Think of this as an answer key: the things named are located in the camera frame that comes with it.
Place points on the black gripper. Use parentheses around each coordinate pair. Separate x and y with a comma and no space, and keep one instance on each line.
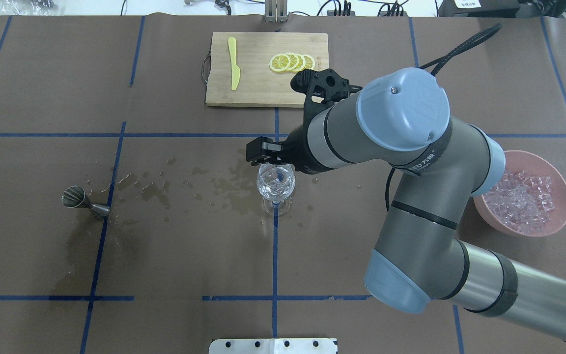
(298,153)

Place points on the steel cocktail jigger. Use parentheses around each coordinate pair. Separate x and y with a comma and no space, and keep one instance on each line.
(76,197)

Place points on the clear wine glass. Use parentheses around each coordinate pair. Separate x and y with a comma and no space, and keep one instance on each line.
(276,183)

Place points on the pink bowl of ice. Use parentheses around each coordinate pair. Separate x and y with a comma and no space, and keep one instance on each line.
(529,200)

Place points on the bamboo cutting board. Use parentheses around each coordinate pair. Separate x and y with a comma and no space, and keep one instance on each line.
(259,86)

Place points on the yellow plastic knife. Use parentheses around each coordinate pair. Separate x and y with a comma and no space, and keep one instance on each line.
(235,69)

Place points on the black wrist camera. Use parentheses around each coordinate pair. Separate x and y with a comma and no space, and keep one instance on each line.
(325,84)

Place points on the aluminium frame post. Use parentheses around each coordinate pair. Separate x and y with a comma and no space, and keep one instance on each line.
(276,11)

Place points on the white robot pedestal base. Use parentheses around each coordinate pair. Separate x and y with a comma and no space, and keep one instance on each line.
(274,346)

